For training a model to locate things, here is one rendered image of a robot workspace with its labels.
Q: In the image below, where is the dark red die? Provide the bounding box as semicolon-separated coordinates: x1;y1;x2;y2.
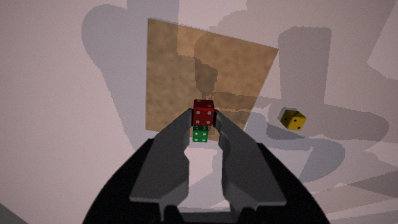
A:
193;99;215;126

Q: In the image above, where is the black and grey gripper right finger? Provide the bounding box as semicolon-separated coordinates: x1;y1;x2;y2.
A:
213;109;330;224

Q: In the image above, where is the green die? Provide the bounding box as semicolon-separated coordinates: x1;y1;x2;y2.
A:
192;125;208;142

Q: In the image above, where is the yellow die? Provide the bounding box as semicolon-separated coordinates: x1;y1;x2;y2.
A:
280;110;307;130

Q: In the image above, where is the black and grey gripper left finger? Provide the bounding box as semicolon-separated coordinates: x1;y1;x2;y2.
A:
82;108;194;224

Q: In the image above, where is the tan mat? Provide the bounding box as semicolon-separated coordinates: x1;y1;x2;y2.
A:
145;18;278;132

